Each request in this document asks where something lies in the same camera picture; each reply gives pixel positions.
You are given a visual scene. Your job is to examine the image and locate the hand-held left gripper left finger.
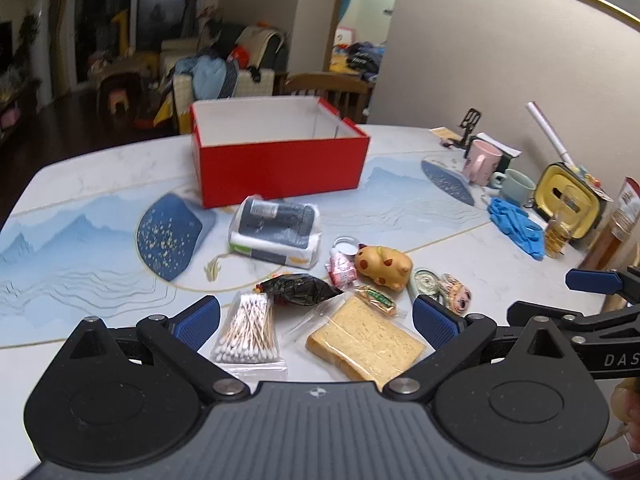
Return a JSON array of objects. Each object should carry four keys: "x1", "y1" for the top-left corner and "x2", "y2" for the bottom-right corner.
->
[{"x1": 67, "y1": 295, "x2": 251, "y2": 403}]

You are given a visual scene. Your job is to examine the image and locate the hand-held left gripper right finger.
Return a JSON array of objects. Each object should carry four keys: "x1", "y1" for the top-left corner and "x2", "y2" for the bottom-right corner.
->
[{"x1": 382, "y1": 294, "x2": 576, "y2": 403}]

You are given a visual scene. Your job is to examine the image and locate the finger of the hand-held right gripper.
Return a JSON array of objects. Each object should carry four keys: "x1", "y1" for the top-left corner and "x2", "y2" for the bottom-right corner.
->
[
  {"x1": 507, "y1": 300, "x2": 640, "y2": 337},
  {"x1": 565, "y1": 266, "x2": 640, "y2": 306}
]

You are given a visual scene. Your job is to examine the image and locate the pink pig keychain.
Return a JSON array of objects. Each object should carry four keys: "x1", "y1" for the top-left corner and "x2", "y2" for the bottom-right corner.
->
[{"x1": 439, "y1": 274, "x2": 473, "y2": 311}]

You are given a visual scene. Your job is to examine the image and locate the light blue correction tape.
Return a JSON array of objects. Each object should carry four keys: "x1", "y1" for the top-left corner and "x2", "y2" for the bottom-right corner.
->
[{"x1": 407, "y1": 267, "x2": 443, "y2": 301}]

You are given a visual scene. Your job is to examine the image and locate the bag of cotton swabs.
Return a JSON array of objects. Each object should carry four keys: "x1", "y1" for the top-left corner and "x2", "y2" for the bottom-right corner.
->
[{"x1": 210, "y1": 290, "x2": 288, "y2": 373}]

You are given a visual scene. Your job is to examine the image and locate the green candy bar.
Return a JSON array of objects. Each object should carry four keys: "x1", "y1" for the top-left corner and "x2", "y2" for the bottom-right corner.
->
[{"x1": 354, "y1": 284, "x2": 398, "y2": 317}]

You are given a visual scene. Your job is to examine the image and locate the bagged bread slice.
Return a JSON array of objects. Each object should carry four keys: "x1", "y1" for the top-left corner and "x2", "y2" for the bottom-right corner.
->
[{"x1": 290, "y1": 294, "x2": 428, "y2": 383}]

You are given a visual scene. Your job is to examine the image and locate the yellow spotted pig toy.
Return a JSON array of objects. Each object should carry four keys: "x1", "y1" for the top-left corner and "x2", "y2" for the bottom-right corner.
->
[{"x1": 354, "y1": 245, "x2": 414, "y2": 292}]

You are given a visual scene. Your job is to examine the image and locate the black snack packet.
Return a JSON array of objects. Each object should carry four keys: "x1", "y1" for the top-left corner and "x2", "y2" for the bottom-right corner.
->
[{"x1": 255, "y1": 272, "x2": 345, "y2": 308}]

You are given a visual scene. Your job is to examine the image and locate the pink printed snack packet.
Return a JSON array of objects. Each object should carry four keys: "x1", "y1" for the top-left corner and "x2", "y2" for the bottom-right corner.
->
[{"x1": 326, "y1": 250, "x2": 358, "y2": 288}]

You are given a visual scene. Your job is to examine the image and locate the dark blue packet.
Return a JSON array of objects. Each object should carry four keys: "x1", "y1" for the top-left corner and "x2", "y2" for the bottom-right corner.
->
[{"x1": 228, "y1": 195, "x2": 322, "y2": 268}]

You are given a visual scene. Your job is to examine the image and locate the red cardboard box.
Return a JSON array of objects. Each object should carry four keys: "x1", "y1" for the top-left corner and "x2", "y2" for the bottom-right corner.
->
[{"x1": 189, "y1": 97, "x2": 372, "y2": 210}]

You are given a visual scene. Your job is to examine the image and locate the person's right hand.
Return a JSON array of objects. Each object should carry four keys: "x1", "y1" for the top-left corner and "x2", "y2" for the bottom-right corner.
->
[{"x1": 609, "y1": 377, "x2": 640, "y2": 456}]

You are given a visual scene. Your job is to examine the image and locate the glass of amber liquid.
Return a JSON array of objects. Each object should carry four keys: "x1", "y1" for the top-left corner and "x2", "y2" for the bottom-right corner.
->
[{"x1": 544, "y1": 212, "x2": 573, "y2": 260}]

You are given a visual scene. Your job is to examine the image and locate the amber glass bottle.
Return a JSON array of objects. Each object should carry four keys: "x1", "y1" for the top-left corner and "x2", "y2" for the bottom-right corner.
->
[{"x1": 582, "y1": 176, "x2": 640, "y2": 271}]

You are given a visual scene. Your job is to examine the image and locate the blue rubber gloves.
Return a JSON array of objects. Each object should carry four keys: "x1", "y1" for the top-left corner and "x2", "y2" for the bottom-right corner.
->
[{"x1": 487, "y1": 197, "x2": 546, "y2": 261}]

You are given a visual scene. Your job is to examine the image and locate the yellow and black case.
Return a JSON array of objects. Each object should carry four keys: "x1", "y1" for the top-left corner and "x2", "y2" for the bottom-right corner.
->
[{"x1": 530, "y1": 162, "x2": 608, "y2": 248}]

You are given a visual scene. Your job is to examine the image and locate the pale green mug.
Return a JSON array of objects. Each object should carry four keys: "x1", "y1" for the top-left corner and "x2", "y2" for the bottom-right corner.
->
[{"x1": 490, "y1": 169, "x2": 537, "y2": 207}]

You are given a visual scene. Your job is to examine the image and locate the black and white box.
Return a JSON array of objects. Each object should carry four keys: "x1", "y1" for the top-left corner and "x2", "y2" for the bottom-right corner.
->
[{"x1": 472, "y1": 132, "x2": 521, "y2": 173}]

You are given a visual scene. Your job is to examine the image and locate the white paper roll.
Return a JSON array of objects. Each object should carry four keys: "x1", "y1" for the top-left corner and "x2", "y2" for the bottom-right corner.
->
[{"x1": 525, "y1": 101, "x2": 578, "y2": 168}]

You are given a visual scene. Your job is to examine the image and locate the pink mug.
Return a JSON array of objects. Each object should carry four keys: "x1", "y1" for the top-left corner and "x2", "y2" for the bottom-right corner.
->
[{"x1": 461, "y1": 140, "x2": 503, "y2": 187}]

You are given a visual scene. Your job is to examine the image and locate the yellow paper cards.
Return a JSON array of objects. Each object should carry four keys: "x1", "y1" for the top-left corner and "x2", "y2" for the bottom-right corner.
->
[{"x1": 429, "y1": 126, "x2": 468, "y2": 148}]

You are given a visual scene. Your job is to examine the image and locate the black phone stand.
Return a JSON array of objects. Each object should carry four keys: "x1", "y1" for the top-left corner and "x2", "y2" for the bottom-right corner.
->
[{"x1": 457, "y1": 109, "x2": 483, "y2": 148}]

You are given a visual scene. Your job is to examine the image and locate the sofa with cream cover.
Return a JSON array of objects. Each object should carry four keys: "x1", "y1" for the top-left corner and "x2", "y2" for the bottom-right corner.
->
[{"x1": 170, "y1": 67, "x2": 281, "y2": 133}]

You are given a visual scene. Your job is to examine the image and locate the light blue clothing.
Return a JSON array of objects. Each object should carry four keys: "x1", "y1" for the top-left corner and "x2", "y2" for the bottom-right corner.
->
[{"x1": 190, "y1": 55, "x2": 228, "y2": 101}]

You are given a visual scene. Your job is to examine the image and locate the wooden chair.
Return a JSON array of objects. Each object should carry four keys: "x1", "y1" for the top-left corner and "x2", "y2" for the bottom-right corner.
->
[{"x1": 282, "y1": 74, "x2": 373, "y2": 125}]

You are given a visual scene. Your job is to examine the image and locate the brown low table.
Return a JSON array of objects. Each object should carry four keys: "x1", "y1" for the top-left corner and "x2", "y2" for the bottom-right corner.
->
[{"x1": 90, "y1": 52, "x2": 161, "y2": 111}]

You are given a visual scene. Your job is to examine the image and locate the pile of dark clothes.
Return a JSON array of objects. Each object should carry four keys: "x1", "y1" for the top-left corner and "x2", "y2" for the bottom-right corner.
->
[{"x1": 345, "y1": 42, "x2": 386, "y2": 81}]

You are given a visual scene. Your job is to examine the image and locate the beige blanket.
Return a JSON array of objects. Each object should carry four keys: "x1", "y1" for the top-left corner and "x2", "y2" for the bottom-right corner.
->
[{"x1": 235, "y1": 25, "x2": 286, "y2": 68}]

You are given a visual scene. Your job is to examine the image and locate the yellow giraffe toy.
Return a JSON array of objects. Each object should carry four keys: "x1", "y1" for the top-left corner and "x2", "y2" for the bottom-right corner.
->
[{"x1": 111, "y1": 10, "x2": 132, "y2": 56}]

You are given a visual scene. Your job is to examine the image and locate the dark leafy plant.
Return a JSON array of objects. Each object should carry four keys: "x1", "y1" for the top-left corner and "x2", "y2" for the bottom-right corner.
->
[{"x1": 12, "y1": 10, "x2": 43, "y2": 81}]

